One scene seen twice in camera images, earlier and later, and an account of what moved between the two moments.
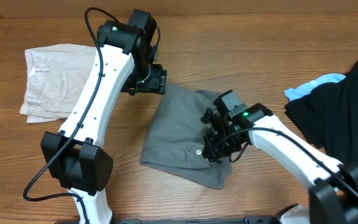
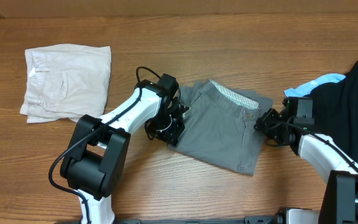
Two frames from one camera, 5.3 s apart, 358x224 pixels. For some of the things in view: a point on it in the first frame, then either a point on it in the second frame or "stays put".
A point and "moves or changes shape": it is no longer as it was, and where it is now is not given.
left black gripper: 156,84 to 170,136
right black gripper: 213,134 to 266,122
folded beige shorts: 55,74 stays put
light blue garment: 305,89 stays put
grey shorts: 176,133 moves or changes shape
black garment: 341,117 stays put
